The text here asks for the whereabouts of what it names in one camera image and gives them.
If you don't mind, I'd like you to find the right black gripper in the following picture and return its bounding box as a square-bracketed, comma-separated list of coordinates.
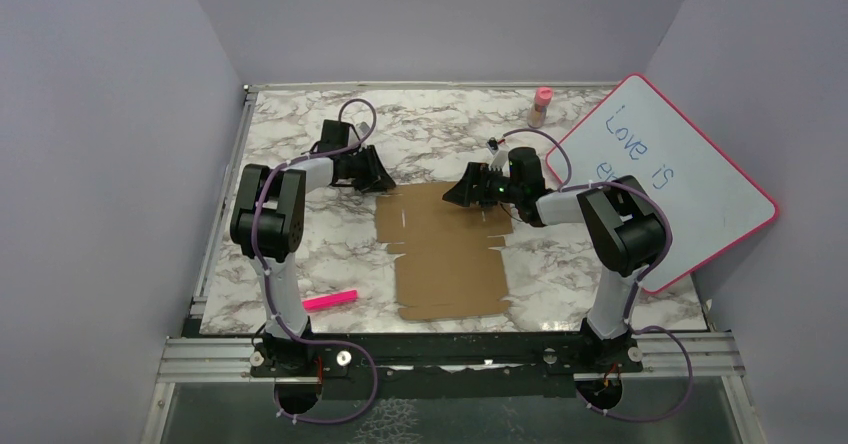
[442, 162, 522, 208]

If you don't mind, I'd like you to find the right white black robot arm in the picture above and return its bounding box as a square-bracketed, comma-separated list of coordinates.
[443, 147, 673, 371]

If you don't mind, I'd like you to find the pink-framed whiteboard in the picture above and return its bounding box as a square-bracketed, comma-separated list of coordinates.
[545, 74, 779, 294]

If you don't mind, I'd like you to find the pink rectangular stick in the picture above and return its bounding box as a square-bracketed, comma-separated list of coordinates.
[303, 290, 358, 312]

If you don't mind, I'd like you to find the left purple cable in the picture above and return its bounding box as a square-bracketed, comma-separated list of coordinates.
[248, 98, 380, 427]

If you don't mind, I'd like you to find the brown cardboard box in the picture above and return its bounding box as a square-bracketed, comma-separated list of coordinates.
[375, 182, 513, 321]

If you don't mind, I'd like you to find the pink-capped small bottle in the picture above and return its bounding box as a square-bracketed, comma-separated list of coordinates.
[527, 87, 554, 129]

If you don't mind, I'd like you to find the aluminium front frame rail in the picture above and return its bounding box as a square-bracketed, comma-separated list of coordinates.
[142, 332, 765, 443]

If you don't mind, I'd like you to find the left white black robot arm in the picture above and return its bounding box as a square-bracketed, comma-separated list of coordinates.
[229, 120, 396, 375]

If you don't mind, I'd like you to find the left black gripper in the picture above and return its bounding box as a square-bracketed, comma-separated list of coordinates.
[341, 144, 396, 192]

